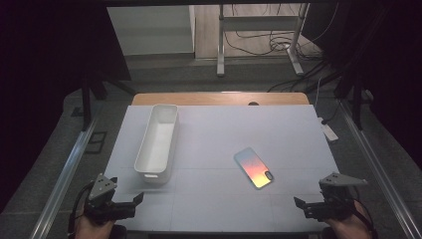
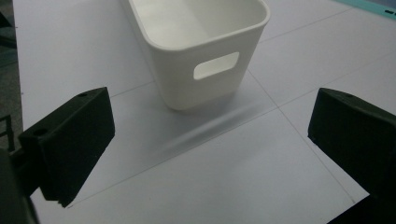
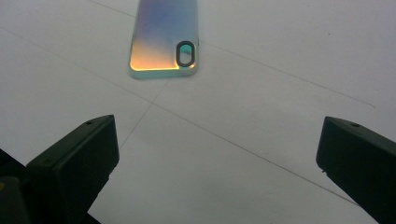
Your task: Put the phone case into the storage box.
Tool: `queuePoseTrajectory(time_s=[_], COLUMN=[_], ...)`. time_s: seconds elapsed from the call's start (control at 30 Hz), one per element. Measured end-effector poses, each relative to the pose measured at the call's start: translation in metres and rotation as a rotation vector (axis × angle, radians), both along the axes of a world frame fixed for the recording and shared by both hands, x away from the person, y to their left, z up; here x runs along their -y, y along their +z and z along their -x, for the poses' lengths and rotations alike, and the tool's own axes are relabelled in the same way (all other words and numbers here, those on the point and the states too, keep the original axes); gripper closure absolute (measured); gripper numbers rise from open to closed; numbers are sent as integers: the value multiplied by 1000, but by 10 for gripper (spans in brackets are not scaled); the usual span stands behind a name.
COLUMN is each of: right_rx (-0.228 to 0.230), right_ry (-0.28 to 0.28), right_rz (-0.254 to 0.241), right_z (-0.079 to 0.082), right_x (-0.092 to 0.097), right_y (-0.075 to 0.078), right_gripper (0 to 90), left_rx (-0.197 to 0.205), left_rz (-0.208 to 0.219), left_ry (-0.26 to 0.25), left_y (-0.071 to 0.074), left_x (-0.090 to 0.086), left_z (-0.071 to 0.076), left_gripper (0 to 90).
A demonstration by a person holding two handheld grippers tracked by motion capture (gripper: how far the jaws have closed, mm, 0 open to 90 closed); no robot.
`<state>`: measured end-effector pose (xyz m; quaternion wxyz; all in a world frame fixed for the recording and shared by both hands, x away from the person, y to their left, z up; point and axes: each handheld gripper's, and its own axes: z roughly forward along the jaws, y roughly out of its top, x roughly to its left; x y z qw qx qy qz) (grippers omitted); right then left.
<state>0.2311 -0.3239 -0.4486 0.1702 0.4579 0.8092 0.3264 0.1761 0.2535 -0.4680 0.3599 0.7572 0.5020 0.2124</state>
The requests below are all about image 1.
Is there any dark floor frame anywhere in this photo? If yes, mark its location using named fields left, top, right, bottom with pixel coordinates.
left=84, top=130, right=108, bottom=155

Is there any wooden desk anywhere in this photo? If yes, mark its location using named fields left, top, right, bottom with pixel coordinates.
left=131, top=92, right=312, bottom=107

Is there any white metal desk frame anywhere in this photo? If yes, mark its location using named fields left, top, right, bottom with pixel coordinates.
left=216, top=3, right=312, bottom=78

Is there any tangle of black floor cables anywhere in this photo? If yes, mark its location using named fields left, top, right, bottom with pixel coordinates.
left=223, top=3, right=339, bottom=58

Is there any white cabinet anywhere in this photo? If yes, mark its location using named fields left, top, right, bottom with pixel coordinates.
left=106, top=4, right=197, bottom=57

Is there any black power strip cable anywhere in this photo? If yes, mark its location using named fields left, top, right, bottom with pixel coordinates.
left=320, top=99, right=343, bottom=125

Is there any person's right hand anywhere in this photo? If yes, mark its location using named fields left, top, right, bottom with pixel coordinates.
left=325, top=202, right=374, bottom=239

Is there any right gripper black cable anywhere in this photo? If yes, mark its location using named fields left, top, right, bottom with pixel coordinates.
left=351, top=195, right=379, bottom=239

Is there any iridescent phone case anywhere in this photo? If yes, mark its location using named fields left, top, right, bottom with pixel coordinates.
left=233, top=146, right=275, bottom=190

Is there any white power strip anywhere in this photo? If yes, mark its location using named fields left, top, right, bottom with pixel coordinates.
left=317, top=117, right=339, bottom=142

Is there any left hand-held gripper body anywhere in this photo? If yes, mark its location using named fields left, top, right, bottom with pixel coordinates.
left=83, top=172, right=137, bottom=226

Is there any white table board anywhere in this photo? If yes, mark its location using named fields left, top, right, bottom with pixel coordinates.
left=99, top=104, right=342, bottom=233

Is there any thin white cable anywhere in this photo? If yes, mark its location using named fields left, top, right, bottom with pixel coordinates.
left=314, top=77, right=323, bottom=118

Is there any person's left hand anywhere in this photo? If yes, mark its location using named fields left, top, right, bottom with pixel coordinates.
left=75, top=213, right=116, bottom=239

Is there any dark curtain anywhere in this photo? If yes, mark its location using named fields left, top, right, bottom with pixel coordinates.
left=302, top=0, right=422, bottom=171
left=0, top=0, right=131, bottom=213

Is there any aluminium floor rail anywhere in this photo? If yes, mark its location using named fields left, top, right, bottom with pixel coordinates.
left=338, top=99, right=422, bottom=239
left=29, top=118, right=100, bottom=239

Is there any black metal stand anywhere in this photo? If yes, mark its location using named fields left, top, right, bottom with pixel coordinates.
left=80, top=69, right=137, bottom=132
left=332, top=59, right=366, bottom=131

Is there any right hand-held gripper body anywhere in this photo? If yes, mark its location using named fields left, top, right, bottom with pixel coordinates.
left=305, top=171, right=368, bottom=222

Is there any white plastic storage bin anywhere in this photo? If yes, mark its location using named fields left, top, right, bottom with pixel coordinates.
left=133, top=104, right=180, bottom=185

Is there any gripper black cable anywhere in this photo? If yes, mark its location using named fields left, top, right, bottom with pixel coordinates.
left=351, top=195, right=379, bottom=239
left=68, top=180, right=96, bottom=237

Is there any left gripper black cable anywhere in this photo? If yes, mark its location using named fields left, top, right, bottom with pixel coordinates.
left=68, top=180, right=96, bottom=237

